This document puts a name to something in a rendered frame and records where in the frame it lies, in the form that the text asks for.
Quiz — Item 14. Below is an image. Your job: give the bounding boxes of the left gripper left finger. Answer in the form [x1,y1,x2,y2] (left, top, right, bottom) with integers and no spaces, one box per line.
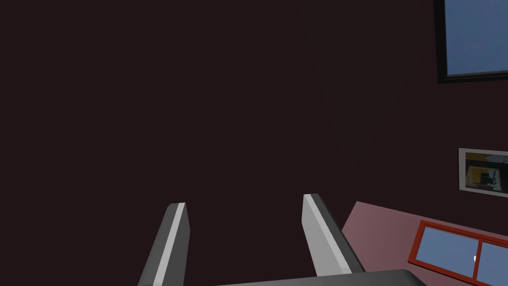
[137,202,191,286]

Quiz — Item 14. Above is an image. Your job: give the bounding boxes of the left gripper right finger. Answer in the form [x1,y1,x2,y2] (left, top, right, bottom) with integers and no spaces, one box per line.
[301,193,366,277]

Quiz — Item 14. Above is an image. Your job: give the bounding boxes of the black framed window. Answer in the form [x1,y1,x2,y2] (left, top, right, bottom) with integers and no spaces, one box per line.
[432,0,508,84]

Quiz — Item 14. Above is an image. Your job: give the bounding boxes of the white framed wall picture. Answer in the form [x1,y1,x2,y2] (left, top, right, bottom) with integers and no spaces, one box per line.
[458,147,508,198]

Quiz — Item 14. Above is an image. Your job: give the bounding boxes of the red framed window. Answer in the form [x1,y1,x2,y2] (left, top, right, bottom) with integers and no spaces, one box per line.
[407,219,508,286]

